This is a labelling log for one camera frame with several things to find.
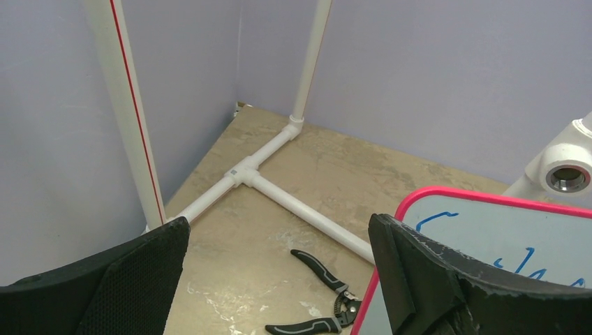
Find black pliers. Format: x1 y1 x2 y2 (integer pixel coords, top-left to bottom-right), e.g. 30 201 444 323
264 248 362 334

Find white pvc pipe frame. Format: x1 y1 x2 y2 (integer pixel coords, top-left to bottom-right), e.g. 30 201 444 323
81 1 591 248

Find red framed whiteboard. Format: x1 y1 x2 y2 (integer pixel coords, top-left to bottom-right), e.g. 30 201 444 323
353 186 591 334

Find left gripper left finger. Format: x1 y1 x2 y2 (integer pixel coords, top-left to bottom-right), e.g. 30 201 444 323
1 217 191 334

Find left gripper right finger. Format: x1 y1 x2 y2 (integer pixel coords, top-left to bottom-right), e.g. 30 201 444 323
368 214 591 334

